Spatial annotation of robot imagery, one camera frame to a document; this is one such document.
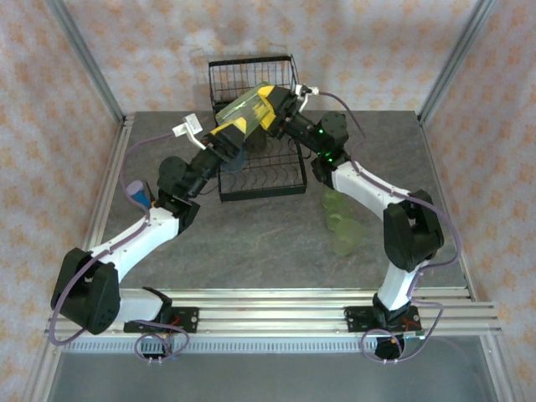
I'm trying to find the blue plastic cup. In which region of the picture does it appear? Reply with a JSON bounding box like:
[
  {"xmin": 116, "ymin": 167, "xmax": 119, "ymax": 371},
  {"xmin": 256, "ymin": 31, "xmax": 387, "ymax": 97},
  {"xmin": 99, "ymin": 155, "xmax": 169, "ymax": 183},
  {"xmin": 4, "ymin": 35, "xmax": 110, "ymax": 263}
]
[{"xmin": 220, "ymin": 152, "xmax": 248, "ymax": 174}]

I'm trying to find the green plastic cup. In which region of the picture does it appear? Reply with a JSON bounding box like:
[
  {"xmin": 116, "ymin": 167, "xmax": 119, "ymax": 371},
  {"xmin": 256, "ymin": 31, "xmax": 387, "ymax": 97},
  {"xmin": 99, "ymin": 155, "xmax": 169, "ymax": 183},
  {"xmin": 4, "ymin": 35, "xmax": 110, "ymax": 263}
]
[
  {"xmin": 321, "ymin": 185, "xmax": 351, "ymax": 213},
  {"xmin": 327, "ymin": 209, "xmax": 366, "ymax": 255},
  {"xmin": 214, "ymin": 81, "xmax": 277, "ymax": 139}
]

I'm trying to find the small blue cylinder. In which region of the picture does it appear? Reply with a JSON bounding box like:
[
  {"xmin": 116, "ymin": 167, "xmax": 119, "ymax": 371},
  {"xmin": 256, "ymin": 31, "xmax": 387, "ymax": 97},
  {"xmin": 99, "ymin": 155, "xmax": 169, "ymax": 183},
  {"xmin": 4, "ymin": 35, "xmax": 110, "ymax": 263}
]
[{"xmin": 127, "ymin": 180, "xmax": 151, "ymax": 207}]

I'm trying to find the grey metal panel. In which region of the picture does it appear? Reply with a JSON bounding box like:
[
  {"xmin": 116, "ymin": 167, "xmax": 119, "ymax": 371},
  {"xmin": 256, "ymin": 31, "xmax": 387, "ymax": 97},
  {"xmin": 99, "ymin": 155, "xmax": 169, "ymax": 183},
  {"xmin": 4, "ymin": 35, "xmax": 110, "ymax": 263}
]
[{"xmin": 48, "ymin": 352, "xmax": 493, "ymax": 402}]

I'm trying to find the black wire dish rack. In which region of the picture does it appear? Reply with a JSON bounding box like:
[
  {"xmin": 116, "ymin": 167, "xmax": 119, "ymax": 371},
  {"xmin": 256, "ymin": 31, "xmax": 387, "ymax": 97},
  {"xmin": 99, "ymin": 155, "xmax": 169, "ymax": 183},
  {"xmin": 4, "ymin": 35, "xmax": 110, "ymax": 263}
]
[{"xmin": 208, "ymin": 54, "xmax": 309, "ymax": 204}]

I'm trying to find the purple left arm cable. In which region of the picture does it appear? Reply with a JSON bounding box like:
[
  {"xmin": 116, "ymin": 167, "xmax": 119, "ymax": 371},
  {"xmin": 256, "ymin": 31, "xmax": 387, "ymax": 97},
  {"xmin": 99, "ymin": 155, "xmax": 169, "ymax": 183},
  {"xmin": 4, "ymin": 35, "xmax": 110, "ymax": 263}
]
[{"xmin": 48, "ymin": 130, "xmax": 190, "ymax": 365}]

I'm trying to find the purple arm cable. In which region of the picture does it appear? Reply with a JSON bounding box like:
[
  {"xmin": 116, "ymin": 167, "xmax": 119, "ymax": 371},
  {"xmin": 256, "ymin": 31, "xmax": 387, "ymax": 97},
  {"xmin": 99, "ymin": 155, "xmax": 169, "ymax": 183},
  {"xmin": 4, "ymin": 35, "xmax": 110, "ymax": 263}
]
[
  {"xmin": 48, "ymin": 130, "xmax": 190, "ymax": 365},
  {"xmin": 312, "ymin": 90, "xmax": 464, "ymax": 364}
]

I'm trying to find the aluminium table side rail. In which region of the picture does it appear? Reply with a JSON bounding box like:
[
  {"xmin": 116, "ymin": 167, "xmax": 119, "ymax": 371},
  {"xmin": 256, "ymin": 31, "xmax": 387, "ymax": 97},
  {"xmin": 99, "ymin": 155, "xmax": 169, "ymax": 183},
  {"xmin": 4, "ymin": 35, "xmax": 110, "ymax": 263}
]
[
  {"xmin": 66, "ymin": 112, "xmax": 136, "ymax": 303},
  {"xmin": 416, "ymin": 111, "xmax": 478, "ymax": 302}
]

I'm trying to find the aluminium frame post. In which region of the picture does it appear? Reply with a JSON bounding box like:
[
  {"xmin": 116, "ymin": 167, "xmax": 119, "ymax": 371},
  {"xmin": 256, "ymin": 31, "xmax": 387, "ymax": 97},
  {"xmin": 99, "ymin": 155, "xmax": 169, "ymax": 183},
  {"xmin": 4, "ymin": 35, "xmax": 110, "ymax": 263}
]
[
  {"xmin": 417, "ymin": 0, "xmax": 502, "ymax": 126},
  {"xmin": 44, "ymin": 0, "xmax": 126, "ymax": 123}
]

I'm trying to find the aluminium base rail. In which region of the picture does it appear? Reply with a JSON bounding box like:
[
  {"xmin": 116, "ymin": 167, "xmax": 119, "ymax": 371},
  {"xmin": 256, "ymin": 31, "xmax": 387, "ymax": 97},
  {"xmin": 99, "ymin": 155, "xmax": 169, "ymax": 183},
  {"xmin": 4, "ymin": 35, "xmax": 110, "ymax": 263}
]
[{"xmin": 44, "ymin": 286, "xmax": 503, "ymax": 336}]

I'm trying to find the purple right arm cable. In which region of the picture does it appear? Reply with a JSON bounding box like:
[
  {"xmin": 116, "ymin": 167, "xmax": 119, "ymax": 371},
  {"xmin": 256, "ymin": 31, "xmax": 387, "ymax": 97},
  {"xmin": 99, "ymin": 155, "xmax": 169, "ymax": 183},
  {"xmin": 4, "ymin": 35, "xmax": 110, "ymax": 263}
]
[{"xmin": 312, "ymin": 90, "xmax": 464, "ymax": 364}]

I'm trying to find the grey slotted cable duct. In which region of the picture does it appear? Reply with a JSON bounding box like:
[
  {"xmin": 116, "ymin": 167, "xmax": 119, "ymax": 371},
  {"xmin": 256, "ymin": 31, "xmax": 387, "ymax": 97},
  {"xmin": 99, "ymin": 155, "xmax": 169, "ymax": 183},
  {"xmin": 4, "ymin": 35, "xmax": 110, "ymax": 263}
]
[{"xmin": 66, "ymin": 338, "xmax": 378, "ymax": 355}]

